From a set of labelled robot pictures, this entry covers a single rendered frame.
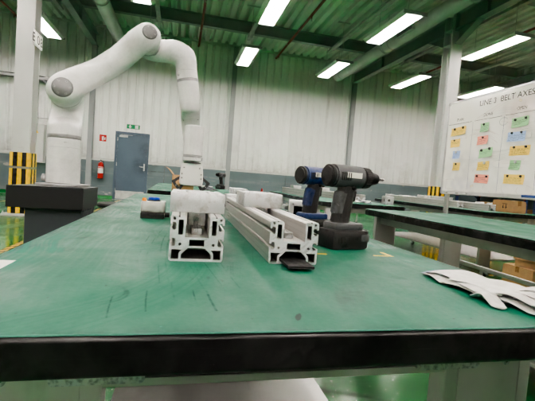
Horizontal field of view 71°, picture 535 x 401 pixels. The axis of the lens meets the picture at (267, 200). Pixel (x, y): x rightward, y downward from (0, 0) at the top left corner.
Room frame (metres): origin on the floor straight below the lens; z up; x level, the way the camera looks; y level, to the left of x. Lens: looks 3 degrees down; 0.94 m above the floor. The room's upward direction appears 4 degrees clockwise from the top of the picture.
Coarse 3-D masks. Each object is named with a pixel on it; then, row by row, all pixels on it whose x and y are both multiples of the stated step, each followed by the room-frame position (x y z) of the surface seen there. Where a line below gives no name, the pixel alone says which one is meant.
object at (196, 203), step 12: (180, 192) 0.78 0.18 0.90; (192, 192) 0.82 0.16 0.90; (204, 192) 0.86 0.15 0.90; (216, 192) 0.92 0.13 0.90; (180, 204) 0.77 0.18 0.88; (192, 204) 0.77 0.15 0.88; (204, 204) 0.78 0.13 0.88; (216, 204) 0.78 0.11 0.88; (192, 216) 0.79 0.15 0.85; (204, 216) 0.79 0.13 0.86
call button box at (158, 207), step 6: (144, 204) 1.30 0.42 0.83; (150, 204) 1.30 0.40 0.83; (156, 204) 1.30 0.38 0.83; (162, 204) 1.31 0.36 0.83; (144, 210) 1.30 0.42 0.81; (150, 210) 1.30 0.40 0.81; (156, 210) 1.30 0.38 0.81; (162, 210) 1.31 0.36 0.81; (144, 216) 1.30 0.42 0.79; (150, 216) 1.30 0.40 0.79; (156, 216) 1.30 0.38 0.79; (162, 216) 1.31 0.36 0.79; (168, 216) 1.35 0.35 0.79
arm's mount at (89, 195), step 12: (12, 192) 1.33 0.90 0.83; (24, 192) 1.34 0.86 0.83; (36, 192) 1.35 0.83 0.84; (48, 192) 1.36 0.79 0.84; (60, 192) 1.37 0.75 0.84; (72, 192) 1.38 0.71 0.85; (84, 192) 1.41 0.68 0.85; (96, 192) 1.61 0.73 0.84; (12, 204) 1.33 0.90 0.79; (24, 204) 1.34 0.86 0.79; (36, 204) 1.35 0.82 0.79; (48, 204) 1.36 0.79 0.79; (60, 204) 1.37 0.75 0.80; (72, 204) 1.38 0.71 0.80; (84, 204) 1.42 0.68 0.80; (96, 204) 1.62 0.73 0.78
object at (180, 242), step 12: (180, 216) 0.70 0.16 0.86; (216, 216) 0.73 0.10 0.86; (180, 228) 0.77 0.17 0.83; (192, 228) 0.74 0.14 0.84; (204, 228) 0.84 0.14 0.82; (216, 228) 0.73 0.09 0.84; (180, 240) 0.70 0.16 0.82; (192, 240) 0.76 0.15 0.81; (204, 240) 0.72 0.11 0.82; (216, 240) 0.71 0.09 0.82; (180, 252) 0.70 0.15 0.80; (192, 252) 0.76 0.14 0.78; (204, 252) 0.77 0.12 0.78; (216, 252) 0.78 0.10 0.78
